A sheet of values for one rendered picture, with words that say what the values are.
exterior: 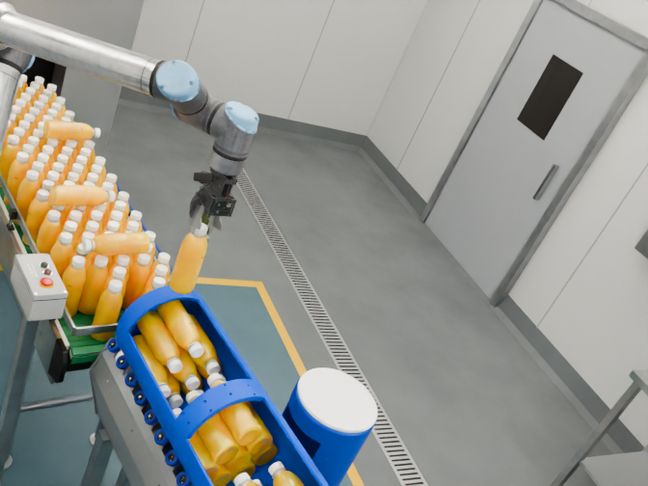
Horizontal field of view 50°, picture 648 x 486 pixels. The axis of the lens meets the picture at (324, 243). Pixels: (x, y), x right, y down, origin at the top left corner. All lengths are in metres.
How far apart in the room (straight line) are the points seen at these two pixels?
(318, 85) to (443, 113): 1.26
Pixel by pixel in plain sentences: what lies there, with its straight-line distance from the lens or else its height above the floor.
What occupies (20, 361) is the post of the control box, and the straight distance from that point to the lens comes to 2.47.
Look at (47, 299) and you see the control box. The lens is 2.21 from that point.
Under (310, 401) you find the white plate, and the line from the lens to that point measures 2.24.
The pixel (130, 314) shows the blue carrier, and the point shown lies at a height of 1.16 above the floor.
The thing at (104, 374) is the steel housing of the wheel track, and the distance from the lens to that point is 2.30.
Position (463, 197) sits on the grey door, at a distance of 6.06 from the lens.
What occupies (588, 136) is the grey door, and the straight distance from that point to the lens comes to 5.29.
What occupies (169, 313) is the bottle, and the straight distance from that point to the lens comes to 2.10.
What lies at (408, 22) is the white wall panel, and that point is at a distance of 7.09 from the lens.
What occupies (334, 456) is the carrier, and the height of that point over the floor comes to 0.92.
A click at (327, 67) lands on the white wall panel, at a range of 6.88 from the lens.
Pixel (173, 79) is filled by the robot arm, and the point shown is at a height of 1.90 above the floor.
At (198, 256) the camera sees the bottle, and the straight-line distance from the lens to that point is 1.95.
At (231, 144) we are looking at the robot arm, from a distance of 1.76.
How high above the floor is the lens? 2.46
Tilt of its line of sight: 27 degrees down
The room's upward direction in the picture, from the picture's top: 25 degrees clockwise
